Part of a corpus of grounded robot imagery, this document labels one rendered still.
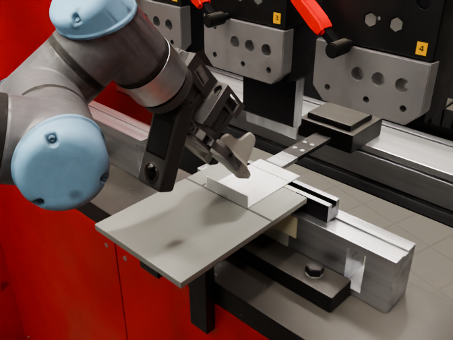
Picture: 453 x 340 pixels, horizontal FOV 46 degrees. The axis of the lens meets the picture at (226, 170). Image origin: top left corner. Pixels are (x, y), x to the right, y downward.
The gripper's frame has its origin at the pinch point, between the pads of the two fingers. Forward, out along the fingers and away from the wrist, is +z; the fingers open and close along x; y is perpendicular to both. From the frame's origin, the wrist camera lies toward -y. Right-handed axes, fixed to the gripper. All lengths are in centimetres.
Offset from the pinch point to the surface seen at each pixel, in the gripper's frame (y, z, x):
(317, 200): 3.6, 9.5, -10.6
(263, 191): 0.8, 6.8, -3.3
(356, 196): 55, 184, 60
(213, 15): 15.7, -14.8, 4.7
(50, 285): -39, 38, 57
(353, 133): 20.4, 20.7, -4.4
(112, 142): -1.9, 13.3, 39.7
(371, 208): 51, 180, 49
